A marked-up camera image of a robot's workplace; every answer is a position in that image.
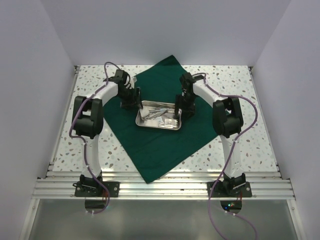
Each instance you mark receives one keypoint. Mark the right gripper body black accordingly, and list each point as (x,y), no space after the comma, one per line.
(188,101)

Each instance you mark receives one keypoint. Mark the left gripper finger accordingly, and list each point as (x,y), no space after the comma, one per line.
(139,104)
(125,105)

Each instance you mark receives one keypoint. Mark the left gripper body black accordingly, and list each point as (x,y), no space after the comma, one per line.
(128,96)

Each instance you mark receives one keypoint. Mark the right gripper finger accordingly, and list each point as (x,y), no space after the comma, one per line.
(188,113)
(177,105)

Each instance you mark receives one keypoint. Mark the white gauze pad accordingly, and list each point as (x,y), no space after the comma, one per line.
(152,123)
(144,112)

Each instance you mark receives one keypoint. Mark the steel forceps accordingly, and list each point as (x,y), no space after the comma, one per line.
(158,112)

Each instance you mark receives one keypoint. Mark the large steel surgical scissors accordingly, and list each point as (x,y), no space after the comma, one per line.
(169,115)

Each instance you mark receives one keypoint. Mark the stainless steel instrument tray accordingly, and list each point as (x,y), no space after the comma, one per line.
(151,105)

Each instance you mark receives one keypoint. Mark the white sterile packet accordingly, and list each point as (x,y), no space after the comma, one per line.
(161,121)

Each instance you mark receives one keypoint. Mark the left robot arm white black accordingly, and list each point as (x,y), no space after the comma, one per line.
(88,121)

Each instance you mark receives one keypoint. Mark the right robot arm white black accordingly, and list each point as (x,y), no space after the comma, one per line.
(227,121)

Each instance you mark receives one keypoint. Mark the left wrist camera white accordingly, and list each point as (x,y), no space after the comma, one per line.
(132,82)

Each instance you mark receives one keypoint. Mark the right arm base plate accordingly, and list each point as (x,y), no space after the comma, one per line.
(221,191)

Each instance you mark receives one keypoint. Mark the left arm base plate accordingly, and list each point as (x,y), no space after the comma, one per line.
(90,191)

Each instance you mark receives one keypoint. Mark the aluminium rail frame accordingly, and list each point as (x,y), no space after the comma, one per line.
(172,186)

